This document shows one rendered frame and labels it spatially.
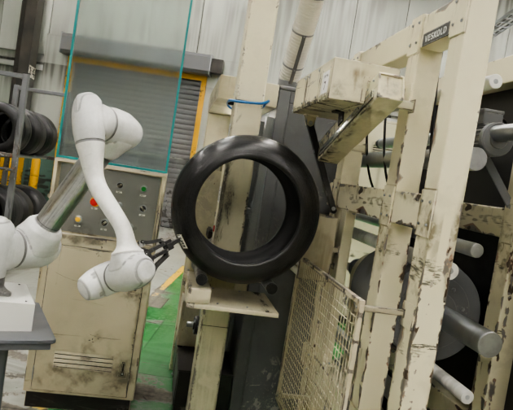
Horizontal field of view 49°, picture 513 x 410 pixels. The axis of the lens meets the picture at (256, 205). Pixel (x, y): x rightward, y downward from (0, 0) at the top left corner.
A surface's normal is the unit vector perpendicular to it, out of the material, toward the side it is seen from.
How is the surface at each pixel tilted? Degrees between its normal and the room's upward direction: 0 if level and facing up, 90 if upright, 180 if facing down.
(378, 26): 90
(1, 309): 90
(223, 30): 90
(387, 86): 72
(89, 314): 92
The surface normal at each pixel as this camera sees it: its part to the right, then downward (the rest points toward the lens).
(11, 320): 0.47, 0.12
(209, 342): 0.15, 0.07
